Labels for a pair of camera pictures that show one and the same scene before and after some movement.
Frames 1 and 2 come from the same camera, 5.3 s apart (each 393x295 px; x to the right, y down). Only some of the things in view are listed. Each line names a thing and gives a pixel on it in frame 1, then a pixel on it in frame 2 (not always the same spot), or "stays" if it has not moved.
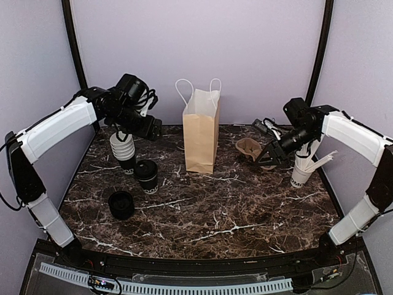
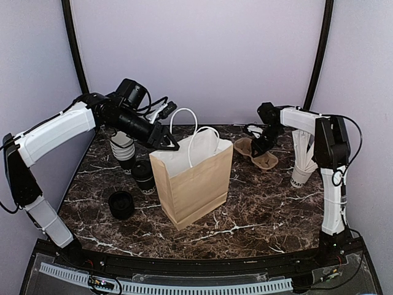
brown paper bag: [201, 116] to [193, 173]
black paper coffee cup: [150, 187] stays
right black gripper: [279, 152] to [261, 148]
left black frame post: [76, 45] stays
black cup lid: [121, 204] stays
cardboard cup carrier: [251, 147] stays
